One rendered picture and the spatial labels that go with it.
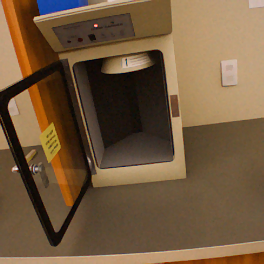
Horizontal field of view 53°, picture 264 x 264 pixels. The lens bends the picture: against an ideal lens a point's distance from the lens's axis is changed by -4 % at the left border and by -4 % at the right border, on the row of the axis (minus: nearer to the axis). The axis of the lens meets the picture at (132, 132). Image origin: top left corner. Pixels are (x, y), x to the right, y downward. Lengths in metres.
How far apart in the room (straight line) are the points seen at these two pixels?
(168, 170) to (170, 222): 0.20
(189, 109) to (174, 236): 0.70
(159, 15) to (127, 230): 0.56
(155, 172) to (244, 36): 0.69
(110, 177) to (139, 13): 0.53
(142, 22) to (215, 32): 0.58
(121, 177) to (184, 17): 0.69
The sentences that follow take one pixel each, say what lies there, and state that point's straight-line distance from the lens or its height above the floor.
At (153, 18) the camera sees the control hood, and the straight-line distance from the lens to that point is 0.70.
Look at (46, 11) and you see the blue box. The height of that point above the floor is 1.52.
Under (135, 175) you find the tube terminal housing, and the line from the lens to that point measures 0.93.
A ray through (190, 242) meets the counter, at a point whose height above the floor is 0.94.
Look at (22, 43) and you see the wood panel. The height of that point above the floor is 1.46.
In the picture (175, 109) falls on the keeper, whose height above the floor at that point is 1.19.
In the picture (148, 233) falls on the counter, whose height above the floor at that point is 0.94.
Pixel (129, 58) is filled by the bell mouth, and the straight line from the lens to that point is 0.81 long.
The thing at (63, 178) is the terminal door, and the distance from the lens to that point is 0.76.
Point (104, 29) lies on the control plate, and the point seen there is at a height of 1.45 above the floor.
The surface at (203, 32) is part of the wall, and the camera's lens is 1.23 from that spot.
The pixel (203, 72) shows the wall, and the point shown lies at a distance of 1.25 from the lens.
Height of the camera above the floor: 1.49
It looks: 25 degrees down
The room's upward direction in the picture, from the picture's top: 10 degrees counter-clockwise
